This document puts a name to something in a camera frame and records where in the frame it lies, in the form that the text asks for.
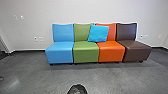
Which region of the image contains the green sofa seat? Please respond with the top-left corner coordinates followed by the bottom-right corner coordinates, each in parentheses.
top-left (72, 22), bottom-right (101, 64)

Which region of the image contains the cyan square pillow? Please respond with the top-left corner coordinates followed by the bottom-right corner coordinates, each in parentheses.
top-left (87, 24), bottom-right (111, 43)

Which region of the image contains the blue sofa seat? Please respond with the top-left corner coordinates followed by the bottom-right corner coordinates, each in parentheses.
top-left (45, 23), bottom-right (76, 66)

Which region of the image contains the orange sofa seat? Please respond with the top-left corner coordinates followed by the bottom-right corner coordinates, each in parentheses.
top-left (94, 22), bottom-right (127, 64)

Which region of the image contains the brown sofa seat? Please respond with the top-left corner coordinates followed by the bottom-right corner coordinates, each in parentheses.
top-left (115, 22), bottom-right (153, 63)

